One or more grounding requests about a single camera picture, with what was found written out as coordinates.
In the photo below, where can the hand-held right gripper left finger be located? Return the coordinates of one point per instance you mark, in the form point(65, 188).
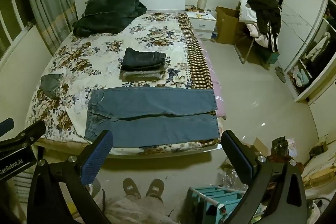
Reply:
point(97, 155)

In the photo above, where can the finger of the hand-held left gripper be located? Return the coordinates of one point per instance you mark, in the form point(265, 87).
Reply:
point(29, 132)
point(6, 125)

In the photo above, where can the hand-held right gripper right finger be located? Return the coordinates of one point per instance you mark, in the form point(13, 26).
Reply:
point(236, 155)

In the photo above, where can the blue jeans pants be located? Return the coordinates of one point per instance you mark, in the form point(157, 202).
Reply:
point(157, 129)

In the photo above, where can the folded grey pants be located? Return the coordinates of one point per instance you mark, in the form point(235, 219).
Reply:
point(139, 75)

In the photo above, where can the clear plastic bag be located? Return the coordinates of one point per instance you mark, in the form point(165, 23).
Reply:
point(233, 178)

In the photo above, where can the teal rack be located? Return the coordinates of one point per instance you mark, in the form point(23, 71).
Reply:
point(223, 197)

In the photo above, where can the person's left shoe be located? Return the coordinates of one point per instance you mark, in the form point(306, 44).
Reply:
point(132, 187)

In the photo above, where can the person's shoe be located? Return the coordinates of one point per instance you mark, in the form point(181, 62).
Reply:
point(155, 186)
point(132, 187)

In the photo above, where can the crumpled grey cloth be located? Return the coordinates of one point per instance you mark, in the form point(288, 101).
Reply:
point(51, 85)

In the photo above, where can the person's right shoe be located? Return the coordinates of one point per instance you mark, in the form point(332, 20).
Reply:
point(155, 186)

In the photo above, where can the person's legs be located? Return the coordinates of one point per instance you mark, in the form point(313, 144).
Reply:
point(136, 211)

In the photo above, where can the pair of grey slippers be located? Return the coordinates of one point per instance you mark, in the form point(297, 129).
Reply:
point(281, 74)

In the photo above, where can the window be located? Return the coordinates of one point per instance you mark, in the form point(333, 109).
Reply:
point(10, 24)

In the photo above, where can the metal chair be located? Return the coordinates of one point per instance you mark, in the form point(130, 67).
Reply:
point(245, 50)

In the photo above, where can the cardboard box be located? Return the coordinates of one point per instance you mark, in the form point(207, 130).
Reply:
point(227, 27)

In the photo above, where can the white nightstand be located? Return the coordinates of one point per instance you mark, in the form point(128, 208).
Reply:
point(202, 23)

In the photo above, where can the pile of white clothes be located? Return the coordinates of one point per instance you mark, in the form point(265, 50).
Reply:
point(248, 15)

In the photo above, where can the dark green jacket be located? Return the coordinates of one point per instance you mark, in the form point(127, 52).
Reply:
point(107, 14)

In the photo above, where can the black jacket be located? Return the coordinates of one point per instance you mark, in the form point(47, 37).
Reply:
point(267, 11)

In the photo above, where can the white wardrobe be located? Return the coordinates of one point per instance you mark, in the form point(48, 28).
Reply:
point(299, 19)

